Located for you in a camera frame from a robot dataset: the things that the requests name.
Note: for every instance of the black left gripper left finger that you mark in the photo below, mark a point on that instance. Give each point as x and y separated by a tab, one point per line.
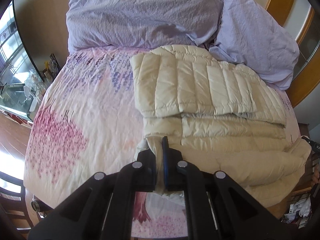
102	207

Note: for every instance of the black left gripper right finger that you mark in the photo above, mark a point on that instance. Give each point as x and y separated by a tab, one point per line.
217	207

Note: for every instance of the cream quilted down jacket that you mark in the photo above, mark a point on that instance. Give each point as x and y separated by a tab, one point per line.
220	116

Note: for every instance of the cluttered bedside table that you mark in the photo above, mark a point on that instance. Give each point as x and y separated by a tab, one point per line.
303	201

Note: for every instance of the pink floral bed sheet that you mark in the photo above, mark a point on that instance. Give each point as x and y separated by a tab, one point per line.
87	123

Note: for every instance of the dark wooden chair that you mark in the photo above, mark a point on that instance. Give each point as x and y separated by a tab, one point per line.
13	200

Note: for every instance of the glass cabinet with clutter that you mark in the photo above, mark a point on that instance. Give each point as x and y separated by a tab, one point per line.
22	85

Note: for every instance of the lavender pillow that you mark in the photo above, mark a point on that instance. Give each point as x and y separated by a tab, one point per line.
248	34

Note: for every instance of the lavender folded duvet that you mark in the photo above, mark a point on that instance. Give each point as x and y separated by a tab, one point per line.
141	23

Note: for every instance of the wooden headboard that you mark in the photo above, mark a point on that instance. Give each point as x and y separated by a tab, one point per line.
304	11

